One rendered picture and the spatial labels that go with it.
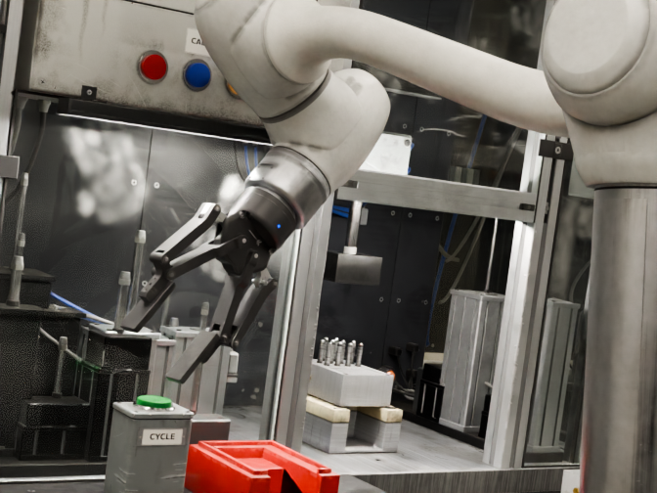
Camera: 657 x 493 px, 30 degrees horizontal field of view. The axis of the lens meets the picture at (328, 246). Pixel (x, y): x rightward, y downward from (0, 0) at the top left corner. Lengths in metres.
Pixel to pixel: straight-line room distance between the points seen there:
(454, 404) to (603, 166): 1.18
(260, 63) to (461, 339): 0.86
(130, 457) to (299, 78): 0.46
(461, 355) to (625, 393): 1.14
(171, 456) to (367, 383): 0.52
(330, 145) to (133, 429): 0.40
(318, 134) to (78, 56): 0.29
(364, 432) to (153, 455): 0.59
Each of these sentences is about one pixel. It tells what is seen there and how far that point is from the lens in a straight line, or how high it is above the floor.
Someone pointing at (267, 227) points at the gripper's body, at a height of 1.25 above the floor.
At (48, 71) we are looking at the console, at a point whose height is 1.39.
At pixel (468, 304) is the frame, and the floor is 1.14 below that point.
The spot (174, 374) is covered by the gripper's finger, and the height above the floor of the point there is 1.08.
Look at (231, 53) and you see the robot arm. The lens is 1.39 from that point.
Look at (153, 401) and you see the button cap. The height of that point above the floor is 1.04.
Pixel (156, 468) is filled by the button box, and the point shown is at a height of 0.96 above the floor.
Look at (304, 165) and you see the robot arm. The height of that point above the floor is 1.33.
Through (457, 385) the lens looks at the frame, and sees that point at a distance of 2.10.
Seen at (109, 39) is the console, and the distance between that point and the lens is 1.48.
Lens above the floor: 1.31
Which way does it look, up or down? 3 degrees down
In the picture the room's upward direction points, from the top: 7 degrees clockwise
